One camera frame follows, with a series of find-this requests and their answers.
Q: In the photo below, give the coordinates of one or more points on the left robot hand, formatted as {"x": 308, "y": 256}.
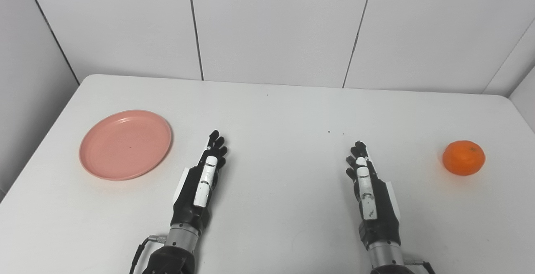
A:
{"x": 194, "y": 190}

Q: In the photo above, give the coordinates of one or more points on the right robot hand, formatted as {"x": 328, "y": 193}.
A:
{"x": 376, "y": 207}

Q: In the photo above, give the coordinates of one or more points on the pink plate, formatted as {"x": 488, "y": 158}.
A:
{"x": 125, "y": 144}

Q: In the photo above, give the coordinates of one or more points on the orange fruit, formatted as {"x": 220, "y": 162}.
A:
{"x": 464, "y": 157}

